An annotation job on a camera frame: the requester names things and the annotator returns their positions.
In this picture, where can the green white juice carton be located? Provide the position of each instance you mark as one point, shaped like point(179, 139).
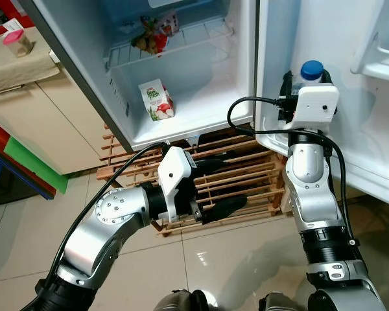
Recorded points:
point(157, 100)

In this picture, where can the small grey fridge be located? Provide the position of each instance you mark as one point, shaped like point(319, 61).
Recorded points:
point(207, 97)

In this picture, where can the jar with pink lid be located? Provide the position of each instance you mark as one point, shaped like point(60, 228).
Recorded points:
point(16, 44)

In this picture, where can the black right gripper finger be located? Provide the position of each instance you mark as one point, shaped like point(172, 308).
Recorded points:
point(288, 84)
point(327, 79)

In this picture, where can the white fridge door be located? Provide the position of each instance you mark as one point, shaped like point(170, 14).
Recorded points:
point(369, 129)

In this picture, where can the robot leg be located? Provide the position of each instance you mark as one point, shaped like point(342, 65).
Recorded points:
point(279, 303)
point(178, 303)

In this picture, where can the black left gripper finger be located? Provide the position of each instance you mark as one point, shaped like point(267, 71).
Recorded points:
point(217, 165)
point(227, 208)

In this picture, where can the small beige cloth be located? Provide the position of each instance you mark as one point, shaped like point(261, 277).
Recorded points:
point(19, 71)

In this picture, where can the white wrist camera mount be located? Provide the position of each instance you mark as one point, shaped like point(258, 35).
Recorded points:
point(172, 172)
point(314, 107)

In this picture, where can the white fridge door shelf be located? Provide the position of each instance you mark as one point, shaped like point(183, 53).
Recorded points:
point(382, 68)

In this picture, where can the beige cabinet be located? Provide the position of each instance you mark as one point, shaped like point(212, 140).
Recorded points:
point(45, 123)

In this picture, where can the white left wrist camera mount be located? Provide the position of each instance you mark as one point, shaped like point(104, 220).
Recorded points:
point(172, 172)

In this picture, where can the green board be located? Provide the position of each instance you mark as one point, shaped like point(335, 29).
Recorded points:
point(35, 165)

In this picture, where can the wooden slat pallet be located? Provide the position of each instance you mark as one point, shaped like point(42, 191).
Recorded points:
point(262, 170)

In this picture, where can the bottle with blue cap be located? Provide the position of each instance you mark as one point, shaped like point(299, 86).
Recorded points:
point(311, 69)

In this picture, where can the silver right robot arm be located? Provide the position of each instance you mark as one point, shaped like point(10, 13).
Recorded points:
point(308, 168)

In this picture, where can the colourful snack bag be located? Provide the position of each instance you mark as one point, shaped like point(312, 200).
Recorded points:
point(154, 39)

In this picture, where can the robot right leg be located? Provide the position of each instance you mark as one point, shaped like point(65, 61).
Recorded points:
point(279, 303)

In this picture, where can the robot left leg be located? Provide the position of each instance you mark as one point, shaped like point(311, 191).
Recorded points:
point(178, 303)

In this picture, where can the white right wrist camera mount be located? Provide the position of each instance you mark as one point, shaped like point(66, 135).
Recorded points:
point(314, 107)

